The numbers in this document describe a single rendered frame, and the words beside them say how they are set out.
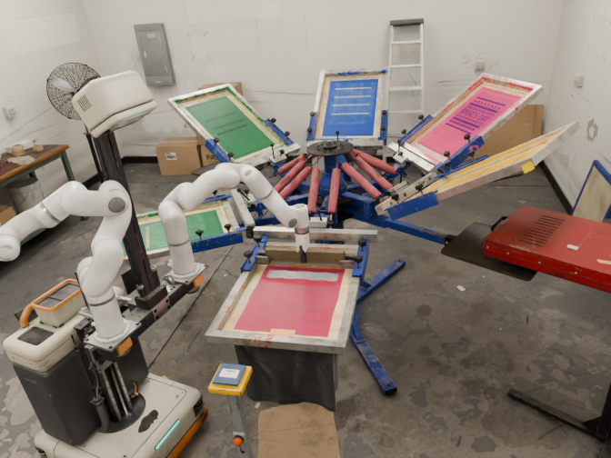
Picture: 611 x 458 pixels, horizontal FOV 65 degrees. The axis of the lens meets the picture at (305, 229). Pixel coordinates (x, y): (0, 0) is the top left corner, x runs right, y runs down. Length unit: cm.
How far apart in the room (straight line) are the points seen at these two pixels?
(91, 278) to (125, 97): 59
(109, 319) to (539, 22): 548
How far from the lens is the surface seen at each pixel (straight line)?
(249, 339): 198
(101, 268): 170
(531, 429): 305
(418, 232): 282
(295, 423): 293
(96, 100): 162
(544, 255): 232
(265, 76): 651
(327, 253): 234
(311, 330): 203
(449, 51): 618
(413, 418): 297
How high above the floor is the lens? 225
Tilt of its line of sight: 27 degrees down
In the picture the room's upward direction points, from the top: 5 degrees counter-clockwise
